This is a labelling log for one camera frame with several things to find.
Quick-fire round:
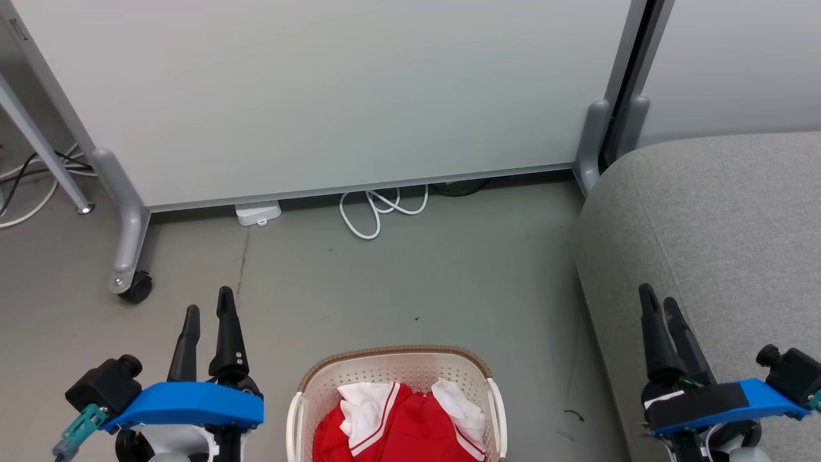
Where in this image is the red and white garment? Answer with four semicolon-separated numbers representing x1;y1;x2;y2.
313;379;488;462

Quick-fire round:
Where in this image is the grey fabric sofa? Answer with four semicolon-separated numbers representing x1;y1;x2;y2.
573;132;821;462

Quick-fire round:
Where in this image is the looped white cable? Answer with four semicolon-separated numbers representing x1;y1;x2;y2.
339;185;429;240

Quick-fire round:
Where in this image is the grey metal table leg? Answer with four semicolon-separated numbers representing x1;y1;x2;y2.
0;74;95;214

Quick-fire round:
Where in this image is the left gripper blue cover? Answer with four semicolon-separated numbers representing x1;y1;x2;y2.
103;287;265;462

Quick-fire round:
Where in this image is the grey partition foot with caster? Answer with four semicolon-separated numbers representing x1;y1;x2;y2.
90;149;153;296

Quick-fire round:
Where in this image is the small white adapter box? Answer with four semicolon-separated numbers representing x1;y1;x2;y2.
235;201;282;227

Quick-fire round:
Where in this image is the narrow white partition panel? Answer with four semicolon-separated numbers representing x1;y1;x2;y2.
632;0;821;148

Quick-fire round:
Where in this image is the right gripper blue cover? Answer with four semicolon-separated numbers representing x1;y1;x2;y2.
638;284;810;462

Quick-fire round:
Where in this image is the black floor cable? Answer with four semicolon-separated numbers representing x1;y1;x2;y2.
0;151;94;218

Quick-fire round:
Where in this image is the teal left camera connector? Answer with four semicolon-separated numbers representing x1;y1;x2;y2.
53;404;110;462

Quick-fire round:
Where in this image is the black cable under partition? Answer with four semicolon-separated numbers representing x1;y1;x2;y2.
428;180;495;197

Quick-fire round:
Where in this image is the white plastic laundry basket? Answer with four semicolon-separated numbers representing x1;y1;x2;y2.
287;345;509;462

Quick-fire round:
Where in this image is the white floor cable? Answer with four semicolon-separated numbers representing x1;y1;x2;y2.
0;144;97;229

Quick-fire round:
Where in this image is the black caster wheel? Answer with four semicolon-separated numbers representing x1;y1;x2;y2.
119;271;153;304

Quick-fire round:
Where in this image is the large white partition panel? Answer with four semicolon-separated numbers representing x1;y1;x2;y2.
0;0;648;212

